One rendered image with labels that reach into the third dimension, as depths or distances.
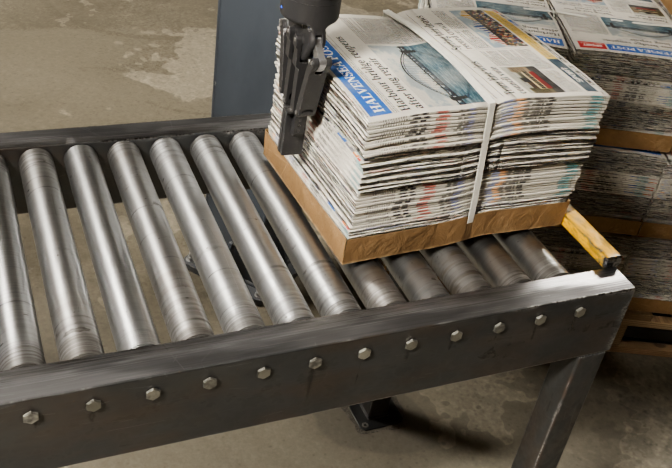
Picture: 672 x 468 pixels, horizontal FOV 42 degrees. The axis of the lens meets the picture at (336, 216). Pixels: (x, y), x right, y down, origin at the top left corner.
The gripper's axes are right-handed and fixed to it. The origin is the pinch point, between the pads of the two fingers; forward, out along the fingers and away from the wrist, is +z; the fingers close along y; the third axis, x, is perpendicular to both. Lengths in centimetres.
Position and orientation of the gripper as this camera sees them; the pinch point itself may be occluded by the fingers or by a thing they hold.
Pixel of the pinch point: (292, 129)
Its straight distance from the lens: 120.2
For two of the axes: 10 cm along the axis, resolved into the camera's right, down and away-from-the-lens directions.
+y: -3.7, -5.8, 7.3
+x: -9.1, 1.0, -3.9
